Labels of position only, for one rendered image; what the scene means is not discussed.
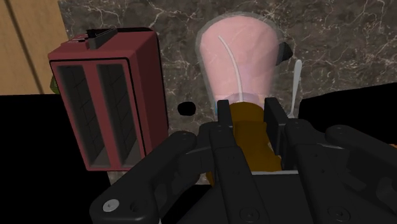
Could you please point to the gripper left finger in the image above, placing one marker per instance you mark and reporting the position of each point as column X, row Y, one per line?
column 173, row 173

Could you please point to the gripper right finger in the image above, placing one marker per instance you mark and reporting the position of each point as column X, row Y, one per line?
column 335, row 173

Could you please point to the pink blender jug brown base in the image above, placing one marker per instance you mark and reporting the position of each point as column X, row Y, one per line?
column 238, row 62

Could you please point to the small black round object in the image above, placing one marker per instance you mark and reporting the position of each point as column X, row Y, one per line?
column 186, row 108

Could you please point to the red toaster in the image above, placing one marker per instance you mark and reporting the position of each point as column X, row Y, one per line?
column 111, row 102

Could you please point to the white spoon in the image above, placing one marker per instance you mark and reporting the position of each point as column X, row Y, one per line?
column 296, row 83

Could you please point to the small green object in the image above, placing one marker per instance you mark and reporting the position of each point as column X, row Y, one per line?
column 54, row 85

